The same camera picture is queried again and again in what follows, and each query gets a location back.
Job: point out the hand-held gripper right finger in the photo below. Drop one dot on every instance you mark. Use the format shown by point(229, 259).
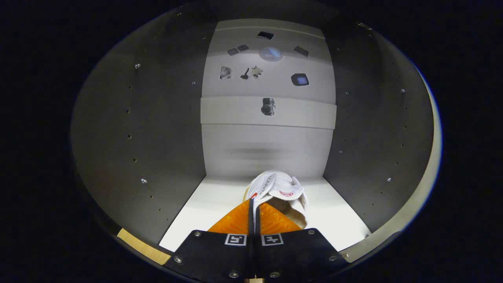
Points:
point(298, 251)

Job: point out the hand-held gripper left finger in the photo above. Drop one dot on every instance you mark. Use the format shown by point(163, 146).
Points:
point(250, 220)

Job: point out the white canvas shoe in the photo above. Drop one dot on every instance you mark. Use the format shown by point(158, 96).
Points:
point(275, 186)

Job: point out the dark grey shoe cabinet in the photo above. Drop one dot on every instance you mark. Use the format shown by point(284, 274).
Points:
point(157, 137)

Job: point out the white cabinet shelf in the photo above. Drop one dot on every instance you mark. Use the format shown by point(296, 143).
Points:
point(212, 208)

